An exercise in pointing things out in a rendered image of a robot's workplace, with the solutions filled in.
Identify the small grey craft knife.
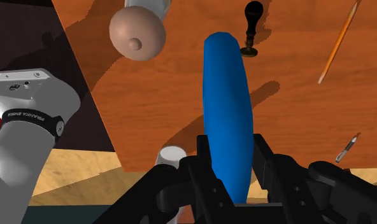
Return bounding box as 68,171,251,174
335,132,362,164

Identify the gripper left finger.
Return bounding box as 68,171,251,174
92,134,239,224

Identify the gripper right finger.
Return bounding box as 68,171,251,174
252,133,377,224

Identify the white cylinder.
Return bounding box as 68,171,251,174
155,145,188,170

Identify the white jar with beige lid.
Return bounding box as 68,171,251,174
108,0,173,62

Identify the black stamp with brass base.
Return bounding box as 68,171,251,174
239,1,265,58

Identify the blue elongated rounded object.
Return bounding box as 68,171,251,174
202,31,255,204

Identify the orange pencil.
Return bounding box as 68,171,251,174
317,0,362,85

